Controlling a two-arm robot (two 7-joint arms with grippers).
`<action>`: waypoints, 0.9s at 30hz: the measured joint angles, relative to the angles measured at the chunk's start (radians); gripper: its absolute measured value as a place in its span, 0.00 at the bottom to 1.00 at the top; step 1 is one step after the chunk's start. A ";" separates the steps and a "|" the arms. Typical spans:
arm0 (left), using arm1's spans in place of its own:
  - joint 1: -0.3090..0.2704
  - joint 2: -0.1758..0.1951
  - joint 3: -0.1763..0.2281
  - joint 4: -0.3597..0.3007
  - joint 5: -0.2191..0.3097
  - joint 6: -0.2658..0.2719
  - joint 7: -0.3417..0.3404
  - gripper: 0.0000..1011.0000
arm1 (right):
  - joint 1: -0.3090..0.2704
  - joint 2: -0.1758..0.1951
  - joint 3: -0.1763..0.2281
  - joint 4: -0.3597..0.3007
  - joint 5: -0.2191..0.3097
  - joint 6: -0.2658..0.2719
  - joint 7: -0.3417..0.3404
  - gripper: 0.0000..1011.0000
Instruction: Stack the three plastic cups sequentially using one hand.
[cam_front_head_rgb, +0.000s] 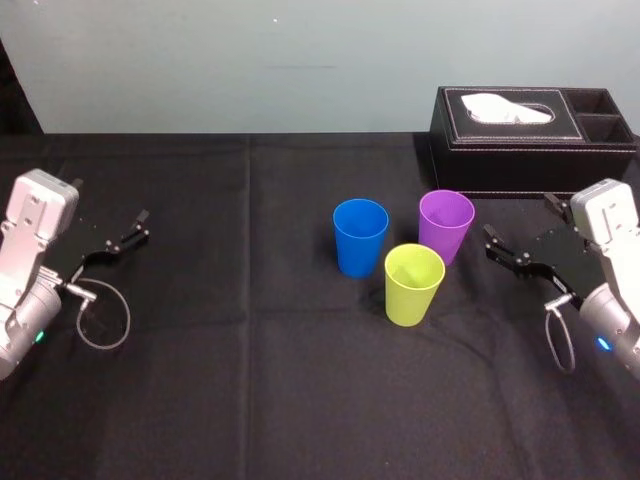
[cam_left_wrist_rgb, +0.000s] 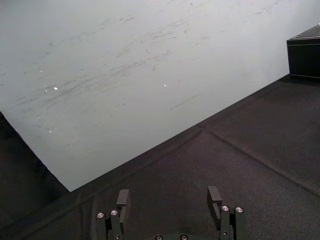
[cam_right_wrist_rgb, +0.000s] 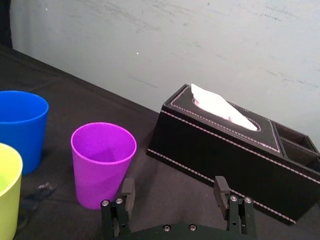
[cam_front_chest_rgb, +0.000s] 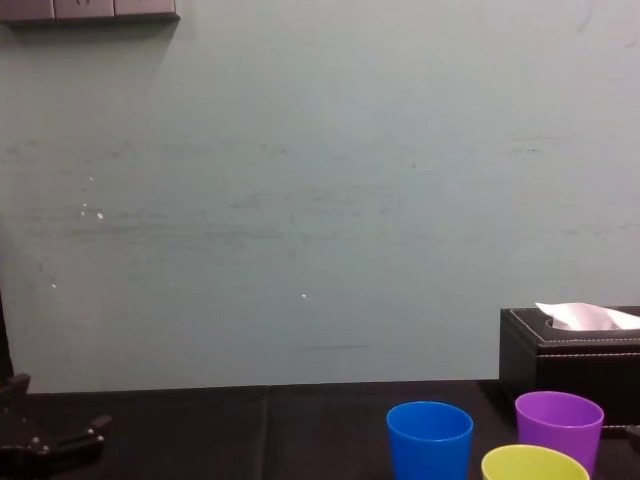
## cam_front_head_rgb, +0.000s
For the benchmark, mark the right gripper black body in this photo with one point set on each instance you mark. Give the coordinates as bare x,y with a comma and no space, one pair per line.
567,260

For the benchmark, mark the blue plastic cup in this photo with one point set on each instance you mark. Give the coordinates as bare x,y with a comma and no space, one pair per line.
357,245

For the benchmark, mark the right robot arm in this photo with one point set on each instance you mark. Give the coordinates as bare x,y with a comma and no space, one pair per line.
607,235

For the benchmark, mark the dark curtain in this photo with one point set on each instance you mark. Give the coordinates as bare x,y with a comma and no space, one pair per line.
15,100

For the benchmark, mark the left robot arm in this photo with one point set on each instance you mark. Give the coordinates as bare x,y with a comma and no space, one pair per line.
27,235

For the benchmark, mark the black table cloth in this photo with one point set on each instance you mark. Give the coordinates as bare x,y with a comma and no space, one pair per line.
280,380

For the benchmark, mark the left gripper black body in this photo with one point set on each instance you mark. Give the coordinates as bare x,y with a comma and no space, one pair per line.
75,245

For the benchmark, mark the white tissue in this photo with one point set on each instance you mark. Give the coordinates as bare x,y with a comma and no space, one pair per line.
505,109

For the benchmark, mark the purple plastic cup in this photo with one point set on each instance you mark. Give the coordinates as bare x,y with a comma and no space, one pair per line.
445,225

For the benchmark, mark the yellow-green plastic cup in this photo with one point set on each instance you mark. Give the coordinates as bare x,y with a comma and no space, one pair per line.
410,295

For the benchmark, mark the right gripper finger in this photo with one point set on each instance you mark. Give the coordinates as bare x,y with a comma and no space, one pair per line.
559,206
515,260

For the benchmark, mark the black leather tissue box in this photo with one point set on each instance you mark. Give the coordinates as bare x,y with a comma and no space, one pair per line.
520,160

